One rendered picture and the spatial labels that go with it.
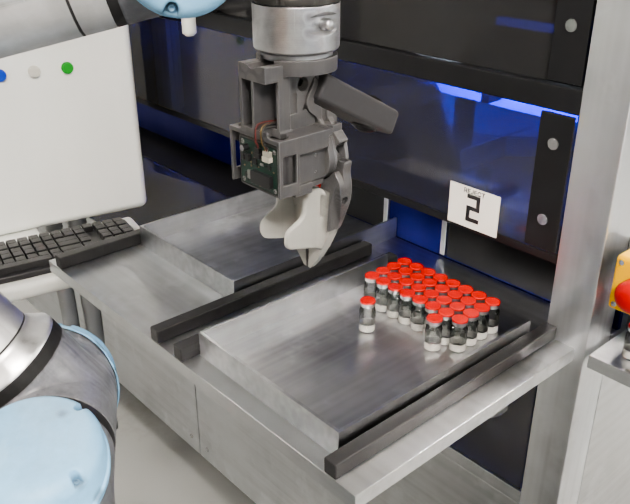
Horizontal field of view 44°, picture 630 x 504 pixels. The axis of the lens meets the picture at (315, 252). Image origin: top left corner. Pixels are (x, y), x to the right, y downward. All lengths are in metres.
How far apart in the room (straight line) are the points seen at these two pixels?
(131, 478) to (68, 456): 1.51
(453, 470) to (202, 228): 0.58
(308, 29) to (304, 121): 0.09
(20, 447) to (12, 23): 0.34
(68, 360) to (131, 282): 0.44
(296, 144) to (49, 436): 0.32
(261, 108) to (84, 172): 0.96
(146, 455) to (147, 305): 1.15
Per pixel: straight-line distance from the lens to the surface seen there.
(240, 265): 1.22
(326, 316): 1.08
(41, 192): 1.60
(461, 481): 1.33
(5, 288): 1.41
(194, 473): 2.16
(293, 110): 0.69
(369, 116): 0.74
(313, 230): 0.73
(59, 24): 0.52
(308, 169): 0.69
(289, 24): 0.65
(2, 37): 0.53
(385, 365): 0.98
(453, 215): 1.11
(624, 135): 0.95
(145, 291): 1.17
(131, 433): 2.32
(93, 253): 1.28
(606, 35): 0.94
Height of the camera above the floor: 1.44
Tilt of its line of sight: 26 degrees down
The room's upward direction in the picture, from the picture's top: straight up
